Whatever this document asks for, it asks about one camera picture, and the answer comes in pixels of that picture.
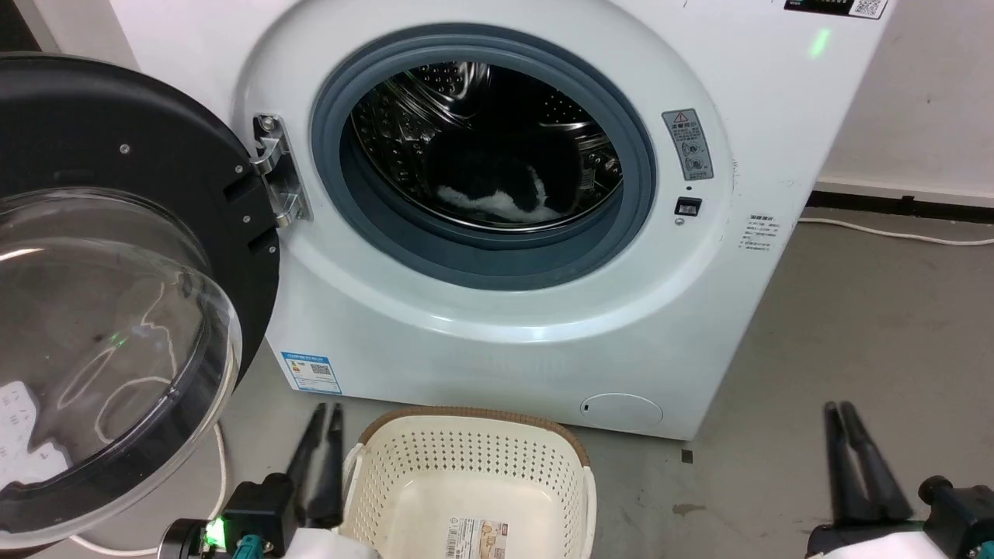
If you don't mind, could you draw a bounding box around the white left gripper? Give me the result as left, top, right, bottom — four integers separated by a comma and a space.
284, 402, 383, 559

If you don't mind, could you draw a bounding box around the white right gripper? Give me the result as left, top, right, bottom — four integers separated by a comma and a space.
805, 401, 952, 559

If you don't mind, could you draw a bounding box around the cream perforated laundry basket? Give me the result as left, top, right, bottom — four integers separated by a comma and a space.
339, 406, 598, 559

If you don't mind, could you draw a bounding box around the white front-load washing machine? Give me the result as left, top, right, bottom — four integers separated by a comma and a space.
109, 0, 900, 442

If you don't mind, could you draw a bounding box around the black and white plush laundry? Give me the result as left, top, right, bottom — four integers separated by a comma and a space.
426, 130, 583, 224

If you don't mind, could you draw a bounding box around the blue energy label sticker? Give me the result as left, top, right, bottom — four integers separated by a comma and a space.
280, 351, 343, 395

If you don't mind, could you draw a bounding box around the paper label with barcode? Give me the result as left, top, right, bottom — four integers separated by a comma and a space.
445, 517, 509, 559

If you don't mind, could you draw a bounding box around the round white filter cover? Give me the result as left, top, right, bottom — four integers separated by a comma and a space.
580, 393, 665, 432

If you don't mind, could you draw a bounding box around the grey rubber door gasket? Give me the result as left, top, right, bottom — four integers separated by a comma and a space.
310, 23, 658, 292

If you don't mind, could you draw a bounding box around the small printed text sticker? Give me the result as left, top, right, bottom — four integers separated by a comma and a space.
738, 214, 777, 254

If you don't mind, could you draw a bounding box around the black washer door with glass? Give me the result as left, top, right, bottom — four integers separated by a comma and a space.
0, 53, 281, 554

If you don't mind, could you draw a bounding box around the black baseboard strip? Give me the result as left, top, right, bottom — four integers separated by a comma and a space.
806, 189, 994, 226

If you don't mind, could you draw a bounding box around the chrome door hinge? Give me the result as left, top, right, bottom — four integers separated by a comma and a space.
251, 113, 313, 228

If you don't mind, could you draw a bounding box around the grey warning sticker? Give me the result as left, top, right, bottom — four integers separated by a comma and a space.
662, 108, 715, 182

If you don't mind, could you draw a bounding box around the black control panel strip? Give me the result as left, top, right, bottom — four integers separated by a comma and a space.
783, 0, 888, 20

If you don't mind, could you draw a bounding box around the white floor cable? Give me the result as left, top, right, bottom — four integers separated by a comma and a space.
797, 217, 994, 248
71, 422, 228, 557

